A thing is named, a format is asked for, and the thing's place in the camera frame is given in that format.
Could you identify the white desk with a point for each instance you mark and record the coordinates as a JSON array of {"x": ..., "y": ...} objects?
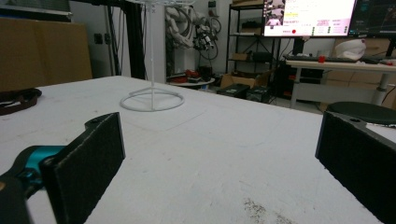
[{"x": 336, "y": 66}]

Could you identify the black metal shelf rack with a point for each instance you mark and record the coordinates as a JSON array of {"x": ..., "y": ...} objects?
[{"x": 230, "y": 37}]

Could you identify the dark monitor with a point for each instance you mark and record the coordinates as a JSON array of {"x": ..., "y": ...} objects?
[{"x": 375, "y": 15}]

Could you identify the black round stool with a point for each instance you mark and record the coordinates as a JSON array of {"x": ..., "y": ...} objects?
[{"x": 364, "y": 112}]

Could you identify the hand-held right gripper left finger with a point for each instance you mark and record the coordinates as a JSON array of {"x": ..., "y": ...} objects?
[{"x": 82, "y": 168}]

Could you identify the open cardboard box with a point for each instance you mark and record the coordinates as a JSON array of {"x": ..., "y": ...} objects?
[{"x": 236, "y": 80}]

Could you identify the brown cardboard sheet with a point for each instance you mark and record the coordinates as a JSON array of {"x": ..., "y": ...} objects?
[{"x": 40, "y": 53}]

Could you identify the low round white table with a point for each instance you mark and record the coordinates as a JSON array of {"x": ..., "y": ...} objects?
[{"x": 193, "y": 82}]

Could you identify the small red object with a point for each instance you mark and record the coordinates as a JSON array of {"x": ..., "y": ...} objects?
[{"x": 321, "y": 58}]

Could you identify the black keyboard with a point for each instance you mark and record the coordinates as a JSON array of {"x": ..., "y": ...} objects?
[{"x": 305, "y": 58}]

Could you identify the bright lit monitor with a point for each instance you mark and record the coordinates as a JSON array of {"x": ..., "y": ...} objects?
[{"x": 311, "y": 15}]

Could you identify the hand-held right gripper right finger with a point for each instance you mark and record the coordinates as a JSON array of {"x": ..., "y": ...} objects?
[{"x": 358, "y": 161}]

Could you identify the wall socket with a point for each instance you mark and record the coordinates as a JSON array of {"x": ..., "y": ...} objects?
[{"x": 98, "y": 38}]

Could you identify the dark flat tray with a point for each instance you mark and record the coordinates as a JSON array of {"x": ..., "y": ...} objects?
[{"x": 18, "y": 99}]

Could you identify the black equipment case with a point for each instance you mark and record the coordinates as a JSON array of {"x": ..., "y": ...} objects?
[
  {"x": 258, "y": 94},
  {"x": 233, "y": 90}
]

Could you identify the black metal stand post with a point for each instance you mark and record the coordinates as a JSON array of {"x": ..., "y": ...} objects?
[{"x": 135, "y": 40}]

